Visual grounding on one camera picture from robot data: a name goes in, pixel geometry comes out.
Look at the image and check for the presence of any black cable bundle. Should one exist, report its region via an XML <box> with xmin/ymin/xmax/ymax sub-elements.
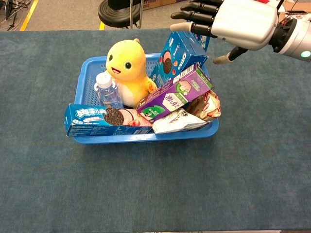
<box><xmin>0</xmin><ymin>0</ymin><xmax>32</xmax><ymax>31</ymax></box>

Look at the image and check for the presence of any gold snack packet red print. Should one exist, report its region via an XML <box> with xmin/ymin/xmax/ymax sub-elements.
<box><xmin>187</xmin><ymin>89</ymin><xmax>222</xmax><ymax>122</ymax></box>

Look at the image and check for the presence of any wide blue Oreo box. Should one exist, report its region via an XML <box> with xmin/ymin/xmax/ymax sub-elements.
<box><xmin>148</xmin><ymin>31</ymin><xmax>209</xmax><ymax>86</ymax></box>

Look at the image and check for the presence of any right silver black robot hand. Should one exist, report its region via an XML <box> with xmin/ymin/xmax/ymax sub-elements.
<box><xmin>170</xmin><ymin>0</ymin><xmax>279</xmax><ymax>65</ymax></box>

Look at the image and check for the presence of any teal felt table cloth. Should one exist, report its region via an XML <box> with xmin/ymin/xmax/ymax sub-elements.
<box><xmin>0</xmin><ymin>28</ymin><xmax>311</xmax><ymax>232</ymax></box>

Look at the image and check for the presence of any blue plastic perforated basket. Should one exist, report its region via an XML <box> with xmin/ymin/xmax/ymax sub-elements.
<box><xmin>72</xmin><ymin>52</ymin><xmax>220</xmax><ymax>146</ymax></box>

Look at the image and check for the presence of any brown cardboard sheet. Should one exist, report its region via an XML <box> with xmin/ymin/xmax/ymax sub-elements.
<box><xmin>283</xmin><ymin>0</ymin><xmax>311</xmax><ymax>14</ymax></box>

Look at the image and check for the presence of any slim Oreo box white cream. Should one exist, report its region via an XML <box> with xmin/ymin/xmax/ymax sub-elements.
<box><xmin>194</xmin><ymin>31</ymin><xmax>211</xmax><ymax>53</ymax></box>

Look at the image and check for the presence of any white snack bag black print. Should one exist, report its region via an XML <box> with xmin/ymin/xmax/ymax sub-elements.
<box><xmin>152</xmin><ymin>108</ymin><xmax>209</xmax><ymax>134</ymax></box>

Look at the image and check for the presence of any black round stool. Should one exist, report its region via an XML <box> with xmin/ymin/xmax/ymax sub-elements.
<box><xmin>97</xmin><ymin>0</ymin><xmax>144</xmax><ymax>29</ymax></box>

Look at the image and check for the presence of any purple milk carton box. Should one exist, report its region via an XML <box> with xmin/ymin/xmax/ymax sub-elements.
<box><xmin>136</xmin><ymin>64</ymin><xmax>212</xmax><ymax>123</ymax></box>

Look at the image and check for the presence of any slim Oreo box pink cream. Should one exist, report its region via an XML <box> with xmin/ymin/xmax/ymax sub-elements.
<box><xmin>63</xmin><ymin>103</ymin><xmax>154</xmax><ymax>138</ymax></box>

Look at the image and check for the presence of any yellow plush toy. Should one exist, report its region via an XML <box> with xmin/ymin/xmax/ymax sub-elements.
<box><xmin>105</xmin><ymin>38</ymin><xmax>158</xmax><ymax>109</ymax></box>

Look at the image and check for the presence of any white printed bag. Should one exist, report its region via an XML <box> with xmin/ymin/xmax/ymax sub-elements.
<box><xmin>285</xmin><ymin>13</ymin><xmax>306</xmax><ymax>22</ymax></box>

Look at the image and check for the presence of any brown cardboard box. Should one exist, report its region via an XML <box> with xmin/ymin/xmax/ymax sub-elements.
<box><xmin>142</xmin><ymin>0</ymin><xmax>188</xmax><ymax>11</ymax></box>

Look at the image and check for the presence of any clear water bottle white cap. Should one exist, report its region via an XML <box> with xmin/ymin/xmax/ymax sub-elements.
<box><xmin>93</xmin><ymin>72</ymin><xmax>124</xmax><ymax>110</ymax></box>

